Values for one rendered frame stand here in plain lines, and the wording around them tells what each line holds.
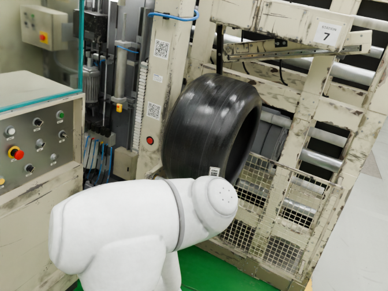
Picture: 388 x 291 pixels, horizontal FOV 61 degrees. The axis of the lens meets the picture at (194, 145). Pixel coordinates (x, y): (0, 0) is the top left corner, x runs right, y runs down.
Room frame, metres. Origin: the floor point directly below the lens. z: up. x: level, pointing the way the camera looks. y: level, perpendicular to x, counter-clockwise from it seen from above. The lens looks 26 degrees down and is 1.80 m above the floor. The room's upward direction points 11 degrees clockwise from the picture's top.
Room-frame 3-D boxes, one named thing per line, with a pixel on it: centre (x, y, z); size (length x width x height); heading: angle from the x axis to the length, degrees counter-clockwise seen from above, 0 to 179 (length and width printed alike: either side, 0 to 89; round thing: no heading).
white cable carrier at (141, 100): (1.51, 0.28, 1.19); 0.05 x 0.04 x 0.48; 157
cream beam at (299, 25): (1.65, -0.28, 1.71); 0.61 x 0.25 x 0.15; 67
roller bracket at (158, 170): (1.50, 0.11, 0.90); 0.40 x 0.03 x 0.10; 157
